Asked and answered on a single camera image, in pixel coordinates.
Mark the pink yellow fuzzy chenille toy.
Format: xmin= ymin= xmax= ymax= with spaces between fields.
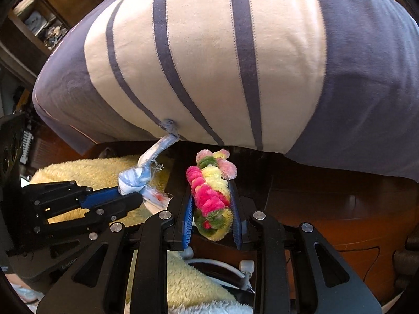
xmin=186 ymin=149 xmax=237 ymax=242

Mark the white blue cloth scrap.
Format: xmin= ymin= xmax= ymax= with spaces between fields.
xmin=118 ymin=119 xmax=180 ymax=213

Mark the yellow fluffy rug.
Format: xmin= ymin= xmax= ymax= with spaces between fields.
xmin=30 ymin=155 xmax=253 ymax=314

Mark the purple white striped bedspread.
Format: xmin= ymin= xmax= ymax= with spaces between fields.
xmin=33 ymin=0 xmax=418 ymax=180

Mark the dark wooden wardrobe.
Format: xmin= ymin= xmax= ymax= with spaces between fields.
xmin=1 ymin=0 xmax=104 ymax=89

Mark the white cable on floor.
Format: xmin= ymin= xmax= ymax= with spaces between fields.
xmin=180 ymin=246 xmax=256 ymax=294

